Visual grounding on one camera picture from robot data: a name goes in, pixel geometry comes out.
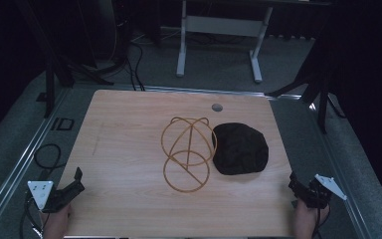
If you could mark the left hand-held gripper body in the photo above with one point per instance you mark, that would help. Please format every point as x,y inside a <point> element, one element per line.
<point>40,192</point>

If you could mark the black cloth hat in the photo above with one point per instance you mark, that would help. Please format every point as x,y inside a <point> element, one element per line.
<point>240,149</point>

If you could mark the white desk frame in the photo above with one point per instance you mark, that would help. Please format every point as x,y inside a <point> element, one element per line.
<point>224,26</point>

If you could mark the person's right hand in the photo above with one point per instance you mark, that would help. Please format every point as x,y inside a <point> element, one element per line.
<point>306,220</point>

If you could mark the grey round table grommet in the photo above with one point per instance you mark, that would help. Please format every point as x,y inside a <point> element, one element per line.
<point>217,107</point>

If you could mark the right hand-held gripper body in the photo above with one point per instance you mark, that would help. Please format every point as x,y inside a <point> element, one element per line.
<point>321,191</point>

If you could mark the person's left hand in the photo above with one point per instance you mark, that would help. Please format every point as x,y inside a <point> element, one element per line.
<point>57,224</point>

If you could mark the black tripod stand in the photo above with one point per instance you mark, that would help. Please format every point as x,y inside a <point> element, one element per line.
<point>321,96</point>
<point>50,79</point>

